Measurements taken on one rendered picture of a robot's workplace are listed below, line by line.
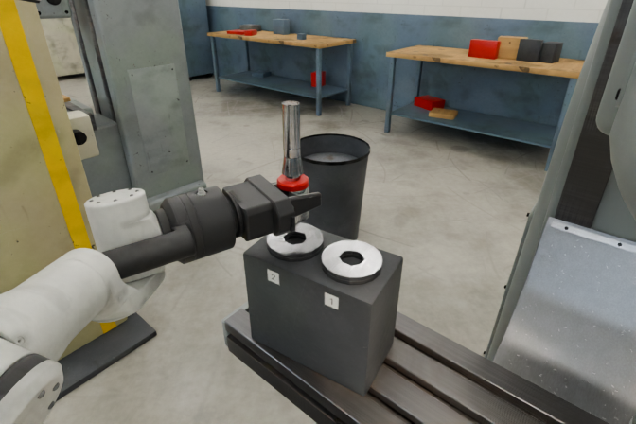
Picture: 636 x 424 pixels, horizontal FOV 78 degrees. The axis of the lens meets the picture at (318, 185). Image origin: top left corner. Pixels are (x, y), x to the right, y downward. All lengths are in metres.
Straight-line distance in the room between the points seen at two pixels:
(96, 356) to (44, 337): 1.77
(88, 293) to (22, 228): 1.43
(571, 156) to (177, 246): 0.68
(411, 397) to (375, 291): 0.20
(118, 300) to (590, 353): 0.76
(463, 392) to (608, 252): 0.37
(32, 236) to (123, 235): 1.37
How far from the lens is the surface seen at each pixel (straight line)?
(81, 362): 2.15
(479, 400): 0.72
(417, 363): 0.73
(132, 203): 0.49
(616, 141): 0.38
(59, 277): 0.42
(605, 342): 0.89
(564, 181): 0.86
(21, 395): 0.29
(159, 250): 0.47
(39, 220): 1.84
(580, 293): 0.89
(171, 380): 1.97
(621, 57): 0.53
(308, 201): 0.57
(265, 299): 0.66
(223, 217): 0.51
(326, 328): 0.61
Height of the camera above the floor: 1.49
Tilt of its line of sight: 27 degrees down
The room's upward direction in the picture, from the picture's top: straight up
